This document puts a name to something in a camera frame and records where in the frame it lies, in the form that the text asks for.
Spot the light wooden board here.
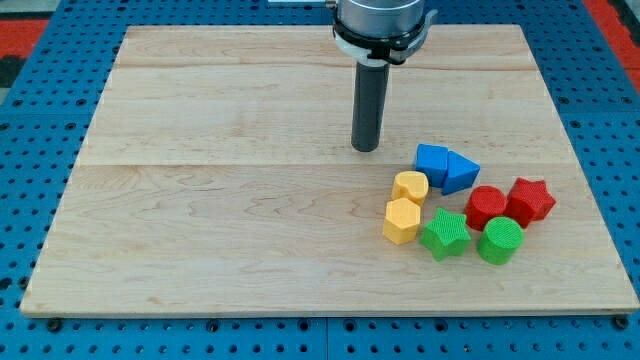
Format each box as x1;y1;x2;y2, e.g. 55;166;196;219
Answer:
20;25;639;318

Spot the green star block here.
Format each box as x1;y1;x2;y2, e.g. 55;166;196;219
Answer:
420;207;471;261

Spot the blue cube block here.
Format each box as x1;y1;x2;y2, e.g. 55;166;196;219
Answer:
414;144;449;188

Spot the yellow hexagon block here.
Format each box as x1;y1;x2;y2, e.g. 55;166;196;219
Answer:
382;198;421;245

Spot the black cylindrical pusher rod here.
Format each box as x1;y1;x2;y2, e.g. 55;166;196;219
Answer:
351;63;389;152

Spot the red cylinder block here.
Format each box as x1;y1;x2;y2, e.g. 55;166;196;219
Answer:
464;185;507;231

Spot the blue triangle block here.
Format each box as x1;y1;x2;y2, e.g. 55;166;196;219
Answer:
441;151;481;195

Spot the red star block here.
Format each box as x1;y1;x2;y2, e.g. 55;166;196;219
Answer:
504;177;556;229

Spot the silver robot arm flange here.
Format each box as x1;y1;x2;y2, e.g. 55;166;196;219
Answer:
333;0;438;67

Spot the yellow heart block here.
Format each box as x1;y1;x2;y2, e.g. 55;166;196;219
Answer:
391;171;430;207

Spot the green cylinder block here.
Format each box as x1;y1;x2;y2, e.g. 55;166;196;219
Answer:
477;216;524;265

